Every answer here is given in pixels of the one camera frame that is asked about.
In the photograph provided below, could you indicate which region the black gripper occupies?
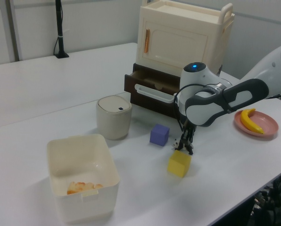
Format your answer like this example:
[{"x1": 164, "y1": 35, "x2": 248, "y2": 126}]
[{"x1": 174, "y1": 119, "x2": 198, "y2": 156}]

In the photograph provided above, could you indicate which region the open brown drawer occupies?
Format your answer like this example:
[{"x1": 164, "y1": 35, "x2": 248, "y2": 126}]
[{"x1": 130, "y1": 63, "x2": 223, "y2": 120}]

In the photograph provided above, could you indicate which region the dark brown wooden drawer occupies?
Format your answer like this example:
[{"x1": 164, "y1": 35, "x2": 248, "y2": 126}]
[{"x1": 124, "y1": 70, "x2": 182, "y2": 111}]

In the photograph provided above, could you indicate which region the yellow toy banana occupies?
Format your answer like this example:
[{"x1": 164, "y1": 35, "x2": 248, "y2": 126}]
[{"x1": 240, "y1": 108, "x2": 265, "y2": 135}]

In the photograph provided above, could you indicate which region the cream toy cabinet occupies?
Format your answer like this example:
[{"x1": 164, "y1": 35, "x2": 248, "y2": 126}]
[{"x1": 136, "y1": 0, "x2": 235, "y2": 77}]

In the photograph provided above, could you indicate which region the orange white toy food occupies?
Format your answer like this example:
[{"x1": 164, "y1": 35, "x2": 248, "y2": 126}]
[{"x1": 66, "y1": 181, "x2": 104, "y2": 195}]

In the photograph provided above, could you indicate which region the yellow cube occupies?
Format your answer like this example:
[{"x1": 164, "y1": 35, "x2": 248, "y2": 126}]
[{"x1": 167, "y1": 150, "x2": 192, "y2": 178}]

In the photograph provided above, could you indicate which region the purple cube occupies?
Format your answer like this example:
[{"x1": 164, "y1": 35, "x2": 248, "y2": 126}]
[{"x1": 149, "y1": 123, "x2": 170, "y2": 147}]

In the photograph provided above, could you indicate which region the beige lidded trash can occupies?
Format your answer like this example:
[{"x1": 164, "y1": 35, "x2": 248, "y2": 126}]
[{"x1": 96, "y1": 95, "x2": 132, "y2": 141}]

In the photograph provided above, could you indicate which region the pink plate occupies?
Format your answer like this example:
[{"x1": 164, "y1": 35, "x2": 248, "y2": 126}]
[{"x1": 233, "y1": 110, "x2": 279, "y2": 141}]

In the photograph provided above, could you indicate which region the cream plastic bin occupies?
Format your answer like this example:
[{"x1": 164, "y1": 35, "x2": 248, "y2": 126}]
[{"x1": 47, "y1": 133, "x2": 121, "y2": 224}]

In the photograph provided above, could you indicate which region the black pole stand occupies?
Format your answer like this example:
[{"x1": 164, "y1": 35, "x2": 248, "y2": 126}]
[{"x1": 53, "y1": 0, "x2": 70, "y2": 59}]

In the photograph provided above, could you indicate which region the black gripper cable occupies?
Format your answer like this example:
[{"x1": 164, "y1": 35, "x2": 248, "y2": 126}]
[{"x1": 173, "y1": 83, "x2": 210, "y2": 135}]

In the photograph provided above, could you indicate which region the white drawer handle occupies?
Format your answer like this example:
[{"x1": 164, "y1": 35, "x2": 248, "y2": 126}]
[{"x1": 134, "y1": 83, "x2": 179, "y2": 103}]

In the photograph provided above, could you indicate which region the orange cabinet door handle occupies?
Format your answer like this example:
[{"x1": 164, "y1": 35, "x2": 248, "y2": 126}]
[{"x1": 143, "y1": 28, "x2": 151, "y2": 54}]

